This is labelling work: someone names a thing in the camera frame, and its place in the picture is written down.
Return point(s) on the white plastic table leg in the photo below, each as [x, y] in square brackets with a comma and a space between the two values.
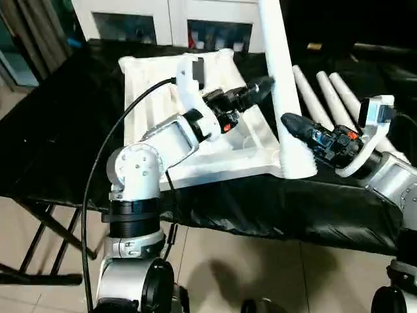
[332, 101]
[307, 98]
[277, 49]
[345, 94]

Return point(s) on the white plastic table top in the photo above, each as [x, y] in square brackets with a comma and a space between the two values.
[153, 75]

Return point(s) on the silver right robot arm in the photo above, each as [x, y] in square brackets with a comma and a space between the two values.
[397, 182]

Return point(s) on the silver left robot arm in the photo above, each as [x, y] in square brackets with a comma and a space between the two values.
[137, 169]

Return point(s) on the small yellow tag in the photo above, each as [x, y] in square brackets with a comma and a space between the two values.
[314, 46]

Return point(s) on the white glass-door cabinet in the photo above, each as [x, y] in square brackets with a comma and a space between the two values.
[172, 19]

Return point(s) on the black table mat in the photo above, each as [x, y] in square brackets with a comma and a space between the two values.
[65, 130]

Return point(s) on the grey curtain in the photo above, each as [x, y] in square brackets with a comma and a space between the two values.
[32, 32]

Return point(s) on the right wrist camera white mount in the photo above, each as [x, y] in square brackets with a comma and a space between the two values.
[374, 140]

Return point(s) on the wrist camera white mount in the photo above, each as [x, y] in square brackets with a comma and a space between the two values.
[187, 88]
[374, 140]

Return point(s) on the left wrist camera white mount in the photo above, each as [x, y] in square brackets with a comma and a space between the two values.
[187, 88]

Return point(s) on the black folding table frame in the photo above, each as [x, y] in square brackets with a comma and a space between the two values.
[39, 278]

